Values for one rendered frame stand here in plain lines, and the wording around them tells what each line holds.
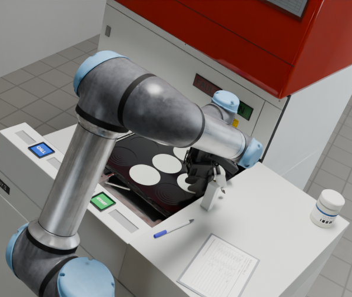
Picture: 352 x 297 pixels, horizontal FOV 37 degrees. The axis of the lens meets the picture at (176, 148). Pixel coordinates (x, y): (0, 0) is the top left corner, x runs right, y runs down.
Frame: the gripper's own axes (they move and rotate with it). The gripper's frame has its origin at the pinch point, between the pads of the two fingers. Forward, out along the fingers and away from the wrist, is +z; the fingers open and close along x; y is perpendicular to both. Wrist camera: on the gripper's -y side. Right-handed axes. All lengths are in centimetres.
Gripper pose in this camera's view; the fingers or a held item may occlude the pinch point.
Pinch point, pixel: (199, 192)
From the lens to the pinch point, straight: 163.0
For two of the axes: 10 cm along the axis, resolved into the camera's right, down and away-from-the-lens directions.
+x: 2.1, 6.1, -7.6
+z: -2.5, 7.9, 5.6
